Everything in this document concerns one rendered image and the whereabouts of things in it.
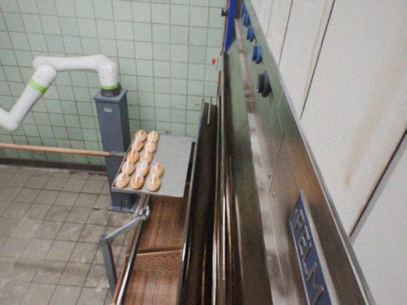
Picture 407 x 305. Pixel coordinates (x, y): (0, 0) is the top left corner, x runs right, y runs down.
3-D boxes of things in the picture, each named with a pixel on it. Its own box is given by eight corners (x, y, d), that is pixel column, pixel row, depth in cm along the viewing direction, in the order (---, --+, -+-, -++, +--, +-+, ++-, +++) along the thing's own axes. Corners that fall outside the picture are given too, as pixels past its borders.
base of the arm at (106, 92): (109, 82, 251) (108, 75, 247) (127, 84, 250) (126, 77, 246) (97, 96, 230) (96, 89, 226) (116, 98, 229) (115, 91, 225)
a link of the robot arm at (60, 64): (106, 51, 240) (29, 53, 212) (112, 58, 229) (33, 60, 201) (106, 68, 247) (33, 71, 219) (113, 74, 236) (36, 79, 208)
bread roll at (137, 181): (142, 191, 153) (141, 183, 150) (129, 190, 153) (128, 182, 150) (146, 178, 162) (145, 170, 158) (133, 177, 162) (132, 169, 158)
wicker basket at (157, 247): (211, 205, 230) (214, 178, 214) (208, 273, 185) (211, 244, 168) (147, 200, 231) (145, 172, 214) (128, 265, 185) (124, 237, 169)
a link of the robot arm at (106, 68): (114, 80, 241) (111, 56, 230) (120, 88, 231) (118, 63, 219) (97, 83, 235) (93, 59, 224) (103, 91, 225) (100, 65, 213)
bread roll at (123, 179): (126, 190, 153) (125, 182, 150) (113, 189, 153) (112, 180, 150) (131, 177, 161) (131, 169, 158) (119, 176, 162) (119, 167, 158)
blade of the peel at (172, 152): (111, 191, 152) (111, 187, 151) (137, 132, 197) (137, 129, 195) (183, 197, 152) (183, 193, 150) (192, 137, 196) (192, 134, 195)
